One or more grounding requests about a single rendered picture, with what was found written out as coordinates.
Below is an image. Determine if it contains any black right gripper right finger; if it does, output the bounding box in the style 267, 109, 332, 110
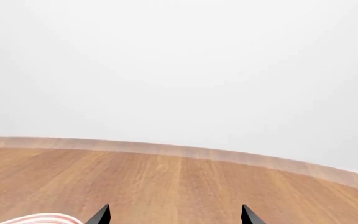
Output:
241, 203, 267, 224

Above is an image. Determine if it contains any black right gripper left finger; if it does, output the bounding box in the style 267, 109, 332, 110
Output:
85, 203, 111, 224

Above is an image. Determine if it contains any white plate with red rim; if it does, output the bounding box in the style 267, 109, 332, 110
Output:
0, 212, 84, 224

